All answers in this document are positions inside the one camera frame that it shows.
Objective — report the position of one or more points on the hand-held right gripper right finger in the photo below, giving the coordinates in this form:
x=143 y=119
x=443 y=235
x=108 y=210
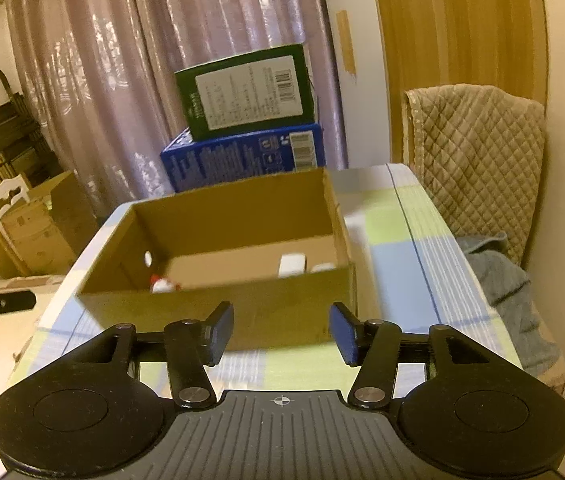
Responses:
x=342 y=332

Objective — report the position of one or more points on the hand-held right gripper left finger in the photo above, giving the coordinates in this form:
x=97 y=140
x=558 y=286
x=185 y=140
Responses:
x=222 y=332

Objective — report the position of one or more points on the brown cardboard box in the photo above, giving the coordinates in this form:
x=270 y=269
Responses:
x=212 y=310

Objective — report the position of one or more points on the red and white cat figurine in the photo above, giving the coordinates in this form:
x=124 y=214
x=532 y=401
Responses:
x=162 y=286

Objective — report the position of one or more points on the white square power adapter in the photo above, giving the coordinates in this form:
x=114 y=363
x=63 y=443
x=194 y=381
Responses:
x=292 y=265

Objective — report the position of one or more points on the printed brown carton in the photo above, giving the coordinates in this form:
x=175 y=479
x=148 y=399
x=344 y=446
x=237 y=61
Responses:
x=47 y=230

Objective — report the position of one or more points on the white carved chair back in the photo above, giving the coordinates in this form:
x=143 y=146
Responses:
x=5 y=197

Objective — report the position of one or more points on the blue product box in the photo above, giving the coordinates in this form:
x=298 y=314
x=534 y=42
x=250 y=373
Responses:
x=232 y=162

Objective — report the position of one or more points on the black folding cart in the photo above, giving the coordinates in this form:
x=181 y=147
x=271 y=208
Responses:
x=7 y=130

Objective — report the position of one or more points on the grey cloth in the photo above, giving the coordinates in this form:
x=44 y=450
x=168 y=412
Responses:
x=517 y=300

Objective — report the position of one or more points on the quilted beige chair cover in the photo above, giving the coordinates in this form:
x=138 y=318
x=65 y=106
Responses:
x=482 y=160

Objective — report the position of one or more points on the green product box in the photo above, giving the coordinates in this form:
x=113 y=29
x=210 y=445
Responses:
x=247 y=92

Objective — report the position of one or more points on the pinkish patterned curtain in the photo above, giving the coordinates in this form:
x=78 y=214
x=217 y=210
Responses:
x=102 y=60

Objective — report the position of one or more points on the tan tape strip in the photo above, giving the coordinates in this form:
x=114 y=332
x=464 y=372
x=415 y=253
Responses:
x=346 y=45

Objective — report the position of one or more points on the wooden door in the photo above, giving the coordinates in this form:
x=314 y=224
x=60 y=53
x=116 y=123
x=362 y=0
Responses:
x=452 y=35

